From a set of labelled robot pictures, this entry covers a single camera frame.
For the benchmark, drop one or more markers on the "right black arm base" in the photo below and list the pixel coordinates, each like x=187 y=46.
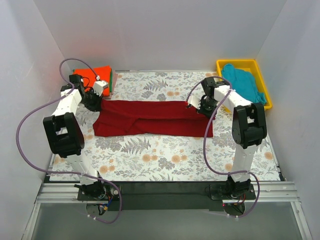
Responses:
x=226 y=191

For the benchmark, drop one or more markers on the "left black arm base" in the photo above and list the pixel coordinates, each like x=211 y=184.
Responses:
x=97 y=191

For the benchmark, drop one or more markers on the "dark red t-shirt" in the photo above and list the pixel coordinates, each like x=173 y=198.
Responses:
x=127 y=118

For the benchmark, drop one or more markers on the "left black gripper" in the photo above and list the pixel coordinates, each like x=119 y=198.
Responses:
x=94 y=104

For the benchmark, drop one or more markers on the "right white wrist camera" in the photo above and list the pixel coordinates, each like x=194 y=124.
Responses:
x=194 y=101

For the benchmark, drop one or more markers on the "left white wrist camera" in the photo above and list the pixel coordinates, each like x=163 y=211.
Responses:
x=99 y=86

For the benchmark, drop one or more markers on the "floral patterned table mat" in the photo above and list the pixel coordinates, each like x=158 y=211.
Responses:
x=159 y=157

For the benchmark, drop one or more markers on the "folded orange t-shirt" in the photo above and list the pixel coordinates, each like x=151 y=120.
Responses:
x=100 y=75

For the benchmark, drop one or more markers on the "teal t-shirt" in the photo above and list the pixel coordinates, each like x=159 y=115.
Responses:
x=244 y=83

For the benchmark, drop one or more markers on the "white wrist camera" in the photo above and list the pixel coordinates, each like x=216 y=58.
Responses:
x=194 y=101
x=99 y=86

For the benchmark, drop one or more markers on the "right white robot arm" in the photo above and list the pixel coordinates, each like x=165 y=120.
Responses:
x=248 y=128

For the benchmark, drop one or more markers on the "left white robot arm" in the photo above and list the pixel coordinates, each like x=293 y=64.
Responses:
x=63 y=132

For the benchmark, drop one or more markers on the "folded pink t-shirt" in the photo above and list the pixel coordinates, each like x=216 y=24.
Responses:
x=112 y=83

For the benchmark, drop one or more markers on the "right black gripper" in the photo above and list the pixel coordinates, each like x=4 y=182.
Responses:
x=204 y=110

